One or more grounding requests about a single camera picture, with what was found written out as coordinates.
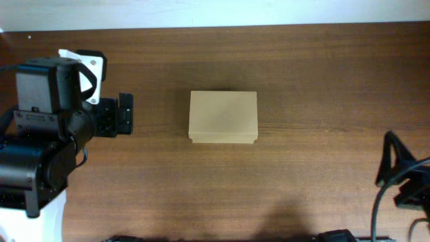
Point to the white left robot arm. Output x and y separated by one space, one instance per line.
49 146

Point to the cardboard box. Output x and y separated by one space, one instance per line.
223 117

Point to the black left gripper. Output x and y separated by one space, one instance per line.
109 117

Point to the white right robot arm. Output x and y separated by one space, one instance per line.
413 194

